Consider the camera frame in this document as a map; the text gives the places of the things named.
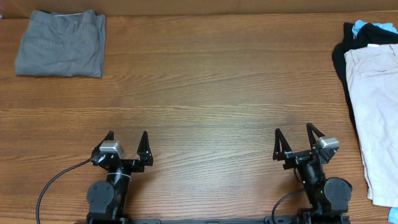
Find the black garment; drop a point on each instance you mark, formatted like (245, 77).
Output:
(368, 34)

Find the folded grey shorts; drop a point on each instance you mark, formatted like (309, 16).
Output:
(64, 45)

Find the beige khaki shorts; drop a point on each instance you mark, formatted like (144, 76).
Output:
(371, 75)

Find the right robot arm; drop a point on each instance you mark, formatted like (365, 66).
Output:
(328, 197)

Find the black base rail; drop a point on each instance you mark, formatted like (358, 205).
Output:
(211, 221)

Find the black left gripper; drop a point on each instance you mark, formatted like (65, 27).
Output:
(145, 157)

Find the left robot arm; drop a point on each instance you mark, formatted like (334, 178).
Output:
(107, 199)

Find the light blue garment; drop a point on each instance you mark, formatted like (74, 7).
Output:
(358, 25)

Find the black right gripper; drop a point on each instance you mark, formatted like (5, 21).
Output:
(298, 156)

